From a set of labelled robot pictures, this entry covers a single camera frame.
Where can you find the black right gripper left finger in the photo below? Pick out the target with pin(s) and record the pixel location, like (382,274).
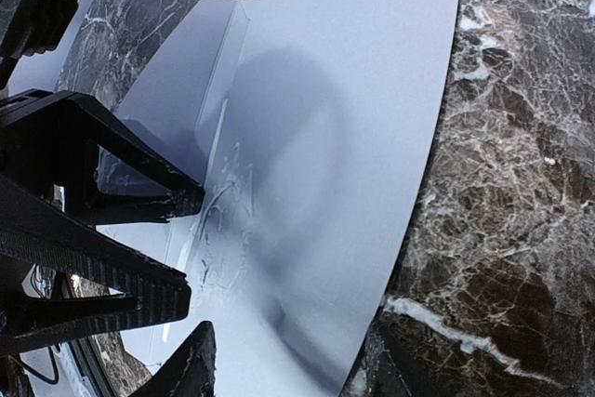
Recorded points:
(190,371)

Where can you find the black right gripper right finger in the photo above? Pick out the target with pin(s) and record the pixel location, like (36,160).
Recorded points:
(398,373)

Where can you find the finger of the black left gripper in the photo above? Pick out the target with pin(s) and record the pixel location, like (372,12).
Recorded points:
(34,232)
(56,139)

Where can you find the grey paper envelope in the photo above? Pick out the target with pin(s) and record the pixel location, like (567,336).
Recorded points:
(309,122)

